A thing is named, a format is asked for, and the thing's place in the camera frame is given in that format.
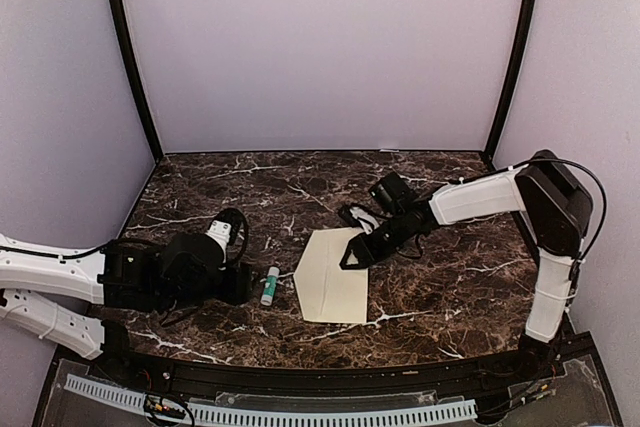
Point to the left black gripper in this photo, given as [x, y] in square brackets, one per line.
[240, 287]

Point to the green white glue stick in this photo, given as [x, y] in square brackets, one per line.
[270, 285]

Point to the right black frame post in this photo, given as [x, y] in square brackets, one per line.
[511, 77]

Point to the cream envelope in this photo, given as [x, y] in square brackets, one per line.
[326, 292]

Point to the left black frame post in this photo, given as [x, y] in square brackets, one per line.
[132, 72]

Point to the black front rail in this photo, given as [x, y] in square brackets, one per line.
[481, 375]

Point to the white slotted cable duct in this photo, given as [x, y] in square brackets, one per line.
[234, 409]

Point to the black frame post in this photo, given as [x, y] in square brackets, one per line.
[511, 77]
[132, 72]

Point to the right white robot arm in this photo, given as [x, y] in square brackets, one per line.
[557, 204]

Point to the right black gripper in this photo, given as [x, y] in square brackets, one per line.
[366, 253]

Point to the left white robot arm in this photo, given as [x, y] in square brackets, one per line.
[122, 274]

